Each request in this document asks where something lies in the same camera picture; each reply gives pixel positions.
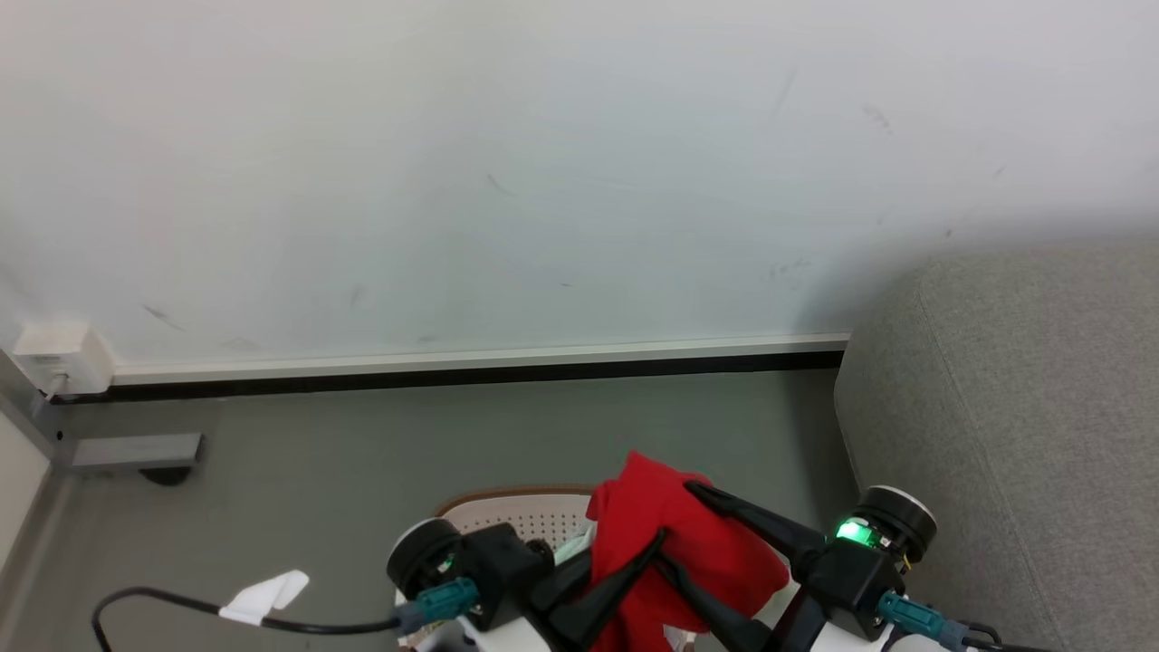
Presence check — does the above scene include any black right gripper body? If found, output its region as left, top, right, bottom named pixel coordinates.
left=790, top=516, right=908, bottom=642

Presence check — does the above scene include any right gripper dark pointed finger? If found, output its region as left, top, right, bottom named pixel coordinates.
left=683, top=481, right=829, bottom=564
left=656, top=554, right=801, bottom=652

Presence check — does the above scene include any left gripper long dark finger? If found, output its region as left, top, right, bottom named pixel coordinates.
left=547, top=529, right=671, bottom=651

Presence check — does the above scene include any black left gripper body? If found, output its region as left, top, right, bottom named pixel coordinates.
left=460, top=523, right=555, bottom=632

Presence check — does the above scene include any left gripper short-looking dark finger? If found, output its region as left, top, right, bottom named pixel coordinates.
left=531, top=549, right=595, bottom=611

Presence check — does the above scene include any red clothing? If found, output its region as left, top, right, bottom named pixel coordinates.
left=574, top=450, right=790, bottom=652

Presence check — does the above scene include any pale green white clothing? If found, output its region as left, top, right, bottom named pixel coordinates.
left=552, top=522, right=599, bottom=568

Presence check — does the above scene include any white perforated laundry basket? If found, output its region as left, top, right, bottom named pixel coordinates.
left=395, top=486, right=600, bottom=652

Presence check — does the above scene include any teal connector left gripper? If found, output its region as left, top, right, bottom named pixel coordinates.
left=397, top=577, right=480, bottom=636

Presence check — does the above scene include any teal connector gripper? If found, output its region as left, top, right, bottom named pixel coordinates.
left=397, top=577, right=480, bottom=636
left=876, top=590, right=971, bottom=651

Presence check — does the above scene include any teal connector right gripper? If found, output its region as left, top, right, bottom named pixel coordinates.
left=876, top=590, right=971, bottom=651

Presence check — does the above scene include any white and black baseboard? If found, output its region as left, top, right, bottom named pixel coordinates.
left=51, top=332, right=852, bottom=406

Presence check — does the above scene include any grey fabric sofa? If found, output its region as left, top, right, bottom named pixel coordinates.
left=833, top=243, right=1159, bottom=652

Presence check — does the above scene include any white paper tag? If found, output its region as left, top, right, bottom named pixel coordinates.
left=218, top=570, right=311, bottom=628

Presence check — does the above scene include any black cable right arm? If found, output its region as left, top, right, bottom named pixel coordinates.
left=958, top=621, right=1062, bottom=652

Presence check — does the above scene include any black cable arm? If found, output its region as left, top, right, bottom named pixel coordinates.
left=92, top=587, right=405, bottom=652
left=958, top=621, right=1062, bottom=652

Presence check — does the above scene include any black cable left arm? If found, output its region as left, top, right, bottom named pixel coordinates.
left=92, top=587, right=405, bottom=652

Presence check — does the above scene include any white wall socket box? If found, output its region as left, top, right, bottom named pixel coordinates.
left=13, top=322, right=117, bottom=401

